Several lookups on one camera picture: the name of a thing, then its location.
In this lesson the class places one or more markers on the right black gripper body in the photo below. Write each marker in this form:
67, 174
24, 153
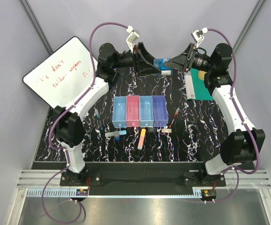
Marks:
191, 57

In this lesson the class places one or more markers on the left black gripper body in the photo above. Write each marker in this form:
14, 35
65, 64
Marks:
136, 58

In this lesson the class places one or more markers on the blue ink bottle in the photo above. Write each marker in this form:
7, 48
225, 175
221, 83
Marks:
159, 63

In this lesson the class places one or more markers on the yellow mug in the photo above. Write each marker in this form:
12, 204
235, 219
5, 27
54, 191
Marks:
201, 75

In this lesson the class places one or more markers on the green book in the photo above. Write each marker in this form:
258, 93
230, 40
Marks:
195, 88

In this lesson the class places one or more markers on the pink bin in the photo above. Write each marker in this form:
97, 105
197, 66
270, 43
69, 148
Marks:
132, 111

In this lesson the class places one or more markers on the sky blue bin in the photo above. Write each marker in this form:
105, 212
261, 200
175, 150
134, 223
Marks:
146, 111

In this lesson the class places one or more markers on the red pen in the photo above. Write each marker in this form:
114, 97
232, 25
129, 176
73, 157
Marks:
174, 117

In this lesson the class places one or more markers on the purple bin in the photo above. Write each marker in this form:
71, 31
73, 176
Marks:
159, 111

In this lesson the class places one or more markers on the light blue bin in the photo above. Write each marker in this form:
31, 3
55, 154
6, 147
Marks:
119, 112

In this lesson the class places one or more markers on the orange pink highlighter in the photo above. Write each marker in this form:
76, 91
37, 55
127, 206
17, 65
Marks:
141, 139

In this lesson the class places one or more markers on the small white eraser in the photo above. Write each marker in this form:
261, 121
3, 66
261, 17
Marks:
166, 130

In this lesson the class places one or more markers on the blue pen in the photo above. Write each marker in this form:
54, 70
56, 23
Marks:
99, 119

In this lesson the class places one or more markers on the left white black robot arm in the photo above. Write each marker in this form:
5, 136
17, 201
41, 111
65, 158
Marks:
67, 125

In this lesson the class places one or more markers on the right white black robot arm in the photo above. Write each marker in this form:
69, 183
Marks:
241, 149

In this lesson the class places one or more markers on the black marble pattern mat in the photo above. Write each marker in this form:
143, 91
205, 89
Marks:
197, 131

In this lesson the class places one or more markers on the grey marker with blue cap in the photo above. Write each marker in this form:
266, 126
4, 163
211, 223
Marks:
115, 133

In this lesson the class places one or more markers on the white dry-erase board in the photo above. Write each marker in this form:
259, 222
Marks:
63, 76

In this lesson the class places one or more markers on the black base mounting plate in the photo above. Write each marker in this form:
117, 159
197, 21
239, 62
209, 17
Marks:
190, 174

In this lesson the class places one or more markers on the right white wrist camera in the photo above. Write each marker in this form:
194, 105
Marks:
198, 36

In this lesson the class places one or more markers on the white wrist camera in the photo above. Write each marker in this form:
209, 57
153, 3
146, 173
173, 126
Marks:
198, 36
132, 37

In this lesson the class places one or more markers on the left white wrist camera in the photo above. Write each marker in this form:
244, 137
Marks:
132, 37

